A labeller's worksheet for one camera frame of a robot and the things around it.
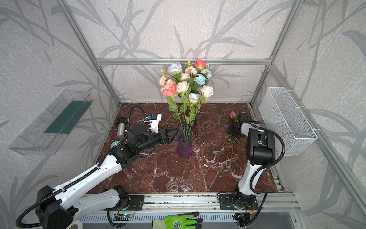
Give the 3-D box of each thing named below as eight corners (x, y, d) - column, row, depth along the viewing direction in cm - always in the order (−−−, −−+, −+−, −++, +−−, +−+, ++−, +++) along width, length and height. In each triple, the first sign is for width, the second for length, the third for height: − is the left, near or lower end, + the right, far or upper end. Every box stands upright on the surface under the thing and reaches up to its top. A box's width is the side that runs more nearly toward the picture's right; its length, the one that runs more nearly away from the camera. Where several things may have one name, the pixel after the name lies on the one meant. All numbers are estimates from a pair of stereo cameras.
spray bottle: (116, 139, 101) (114, 136, 98) (118, 121, 112) (116, 118, 109) (126, 137, 102) (124, 134, 99) (126, 119, 113) (124, 116, 110)
